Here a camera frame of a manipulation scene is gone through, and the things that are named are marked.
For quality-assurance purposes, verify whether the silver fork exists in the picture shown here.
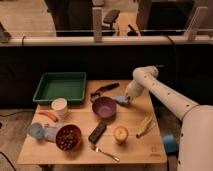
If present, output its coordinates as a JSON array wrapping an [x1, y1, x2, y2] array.
[[90, 144, 120, 162]]

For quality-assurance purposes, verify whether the blue cylinder on floor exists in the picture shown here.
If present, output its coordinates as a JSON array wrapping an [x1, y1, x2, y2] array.
[[163, 135, 179, 154]]

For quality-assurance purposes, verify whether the black office chair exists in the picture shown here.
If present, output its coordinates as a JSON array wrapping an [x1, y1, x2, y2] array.
[[103, 9, 120, 29]]

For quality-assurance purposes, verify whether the red bowl with beans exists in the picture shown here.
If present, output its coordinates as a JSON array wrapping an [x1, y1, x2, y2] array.
[[56, 124, 82, 151]]

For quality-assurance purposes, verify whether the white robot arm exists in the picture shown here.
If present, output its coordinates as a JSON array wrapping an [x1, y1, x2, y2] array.
[[125, 66, 213, 171]]

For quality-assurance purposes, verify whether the wooden table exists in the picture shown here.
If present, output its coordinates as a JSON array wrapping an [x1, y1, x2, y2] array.
[[18, 91, 167, 165]]

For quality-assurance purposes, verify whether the white horizontal rail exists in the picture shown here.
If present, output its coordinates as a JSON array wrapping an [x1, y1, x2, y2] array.
[[0, 35, 213, 47]]

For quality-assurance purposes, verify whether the black rectangular block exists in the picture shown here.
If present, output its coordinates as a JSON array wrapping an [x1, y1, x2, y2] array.
[[88, 122, 107, 144]]

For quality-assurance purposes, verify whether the orange carrot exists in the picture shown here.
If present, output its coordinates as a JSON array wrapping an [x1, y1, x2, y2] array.
[[38, 111, 58, 122]]

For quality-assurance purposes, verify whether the yellow banana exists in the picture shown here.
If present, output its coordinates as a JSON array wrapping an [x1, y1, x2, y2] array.
[[136, 116, 156, 138]]

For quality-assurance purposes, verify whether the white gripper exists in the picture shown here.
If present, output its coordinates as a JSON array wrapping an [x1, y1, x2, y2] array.
[[125, 80, 144, 101]]

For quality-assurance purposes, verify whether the blue sponge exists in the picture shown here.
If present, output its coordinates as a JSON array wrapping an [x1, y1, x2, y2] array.
[[115, 95, 129, 106]]

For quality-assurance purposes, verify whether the yellow apple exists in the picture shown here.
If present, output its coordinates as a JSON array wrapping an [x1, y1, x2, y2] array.
[[113, 126, 128, 144]]

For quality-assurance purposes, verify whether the green plastic tray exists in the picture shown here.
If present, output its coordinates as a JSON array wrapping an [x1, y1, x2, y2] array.
[[33, 72, 87, 105]]

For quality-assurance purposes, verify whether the white cup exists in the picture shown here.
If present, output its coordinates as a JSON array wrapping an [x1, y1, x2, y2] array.
[[51, 98, 68, 117]]

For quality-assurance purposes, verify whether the purple bowl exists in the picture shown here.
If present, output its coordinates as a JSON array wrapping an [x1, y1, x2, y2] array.
[[92, 97, 117, 118]]

